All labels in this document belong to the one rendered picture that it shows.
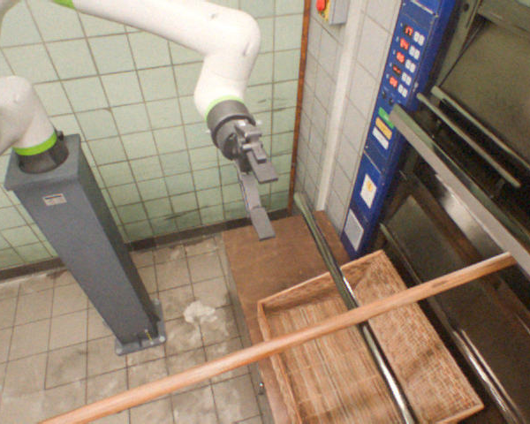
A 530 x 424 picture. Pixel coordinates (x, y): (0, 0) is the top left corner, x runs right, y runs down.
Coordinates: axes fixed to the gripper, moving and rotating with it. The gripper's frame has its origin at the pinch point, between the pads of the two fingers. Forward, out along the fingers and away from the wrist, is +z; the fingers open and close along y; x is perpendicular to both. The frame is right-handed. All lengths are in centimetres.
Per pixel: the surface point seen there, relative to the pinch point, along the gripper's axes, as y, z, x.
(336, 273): 31.0, -1.9, -18.4
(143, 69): 31, -119, 17
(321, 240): 30.9, -12.0, -18.8
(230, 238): 90, -65, -4
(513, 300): 32, 17, -55
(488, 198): 4.3, 6.1, -41.1
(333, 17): 5, -83, -51
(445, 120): 1.8, -14.6, -45.6
